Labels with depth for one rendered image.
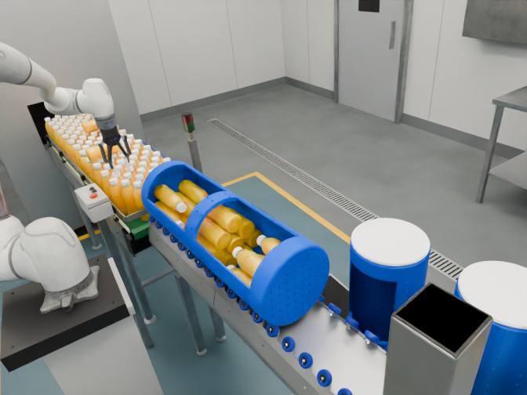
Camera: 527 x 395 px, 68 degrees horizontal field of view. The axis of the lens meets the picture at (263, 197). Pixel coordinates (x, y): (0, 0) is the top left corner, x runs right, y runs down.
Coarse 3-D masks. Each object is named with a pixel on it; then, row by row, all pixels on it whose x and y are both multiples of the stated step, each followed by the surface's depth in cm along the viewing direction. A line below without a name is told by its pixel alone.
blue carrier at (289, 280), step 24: (168, 168) 170; (192, 168) 173; (144, 192) 169; (216, 192) 147; (168, 216) 155; (192, 216) 142; (264, 216) 135; (192, 240) 141; (288, 240) 118; (216, 264) 130; (264, 264) 114; (288, 264) 113; (312, 264) 121; (240, 288) 121; (264, 288) 111; (288, 288) 117; (312, 288) 126; (264, 312) 114; (288, 312) 123
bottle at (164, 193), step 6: (162, 186) 173; (156, 192) 172; (162, 192) 169; (168, 192) 168; (174, 192) 169; (162, 198) 168; (168, 198) 165; (174, 198) 164; (180, 198) 165; (168, 204) 164; (174, 204) 163; (174, 210) 165
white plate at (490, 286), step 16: (464, 272) 127; (480, 272) 126; (496, 272) 125; (512, 272) 125; (464, 288) 121; (480, 288) 120; (496, 288) 120; (512, 288) 119; (480, 304) 115; (496, 304) 115; (512, 304) 114; (496, 320) 110; (512, 320) 110
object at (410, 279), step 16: (352, 256) 146; (352, 272) 161; (368, 272) 140; (384, 272) 135; (400, 272) 134; (416, 272) 136; (352, 288) 167; (368, 288) 176; (384, 288) 176; (400, 288) 138; (416, 288) 141; (352, 304) 173; (368, 304) 181; (384, 304) 180; (400, 304) 143; (368, 320) 187; (384, 320) 186; (384, 336) 191
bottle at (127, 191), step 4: (124, 188) 191; (128, 188) 191; (132, 188) 192; (124, 192) 191; (128, 192) 191; (132, 192) 192; (124, 196) 191; (128, 196) 191; (132, 196) 192; (124, 200) 193; (128, 200) 192; (132, 200) 193; (128, 204) 193; (132, 204) 194; (128, 208) 195; (132, 208) 195; (136, 208) 196; (128, 212) 197; (132, 212) 196
